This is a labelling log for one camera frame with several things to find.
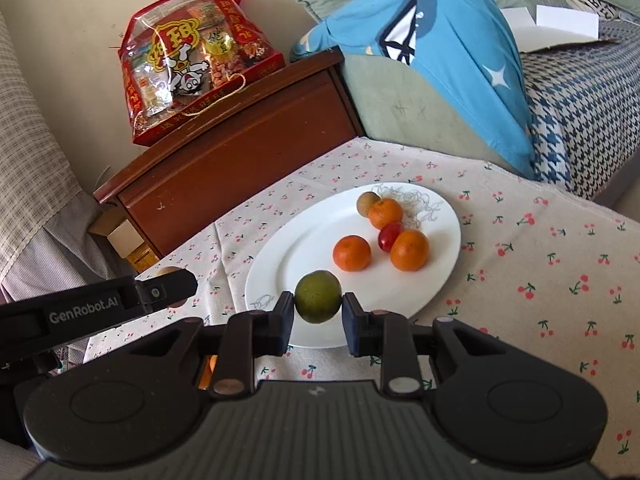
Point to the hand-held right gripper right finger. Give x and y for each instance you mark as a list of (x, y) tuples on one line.
[(350, 320)]

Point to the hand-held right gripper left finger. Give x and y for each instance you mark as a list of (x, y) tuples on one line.
[(285, 317)]

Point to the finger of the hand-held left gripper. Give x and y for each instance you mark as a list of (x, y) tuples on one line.
[(170, 287)]

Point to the green round fruit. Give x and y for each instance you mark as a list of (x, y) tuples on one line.
[(318, 302)]

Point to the white plate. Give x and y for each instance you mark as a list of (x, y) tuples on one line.
[(310, 250)]

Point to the red cherry tomato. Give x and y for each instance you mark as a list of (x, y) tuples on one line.
[(389, 237)]

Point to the open yellow white cardboard box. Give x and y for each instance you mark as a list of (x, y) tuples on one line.
[(122, 240)]

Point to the brown wooden cabinet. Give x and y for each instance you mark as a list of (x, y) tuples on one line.
[(225, 150)]

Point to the checked fabric cover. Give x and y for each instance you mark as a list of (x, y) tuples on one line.
[(35, 160)]

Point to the cherry print tablecloth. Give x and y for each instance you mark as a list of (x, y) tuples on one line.
[(525, 270)]

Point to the red snack gift bag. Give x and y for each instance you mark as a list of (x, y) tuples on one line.
[(195, 70)]

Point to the green bed cushion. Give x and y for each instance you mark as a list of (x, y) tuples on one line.
[(400, 105)]

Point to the houndstooth bed sheet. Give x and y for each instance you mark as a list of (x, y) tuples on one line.
[(585, 110)]

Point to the white paper box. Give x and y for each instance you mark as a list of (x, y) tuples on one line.
[(550, 27)]

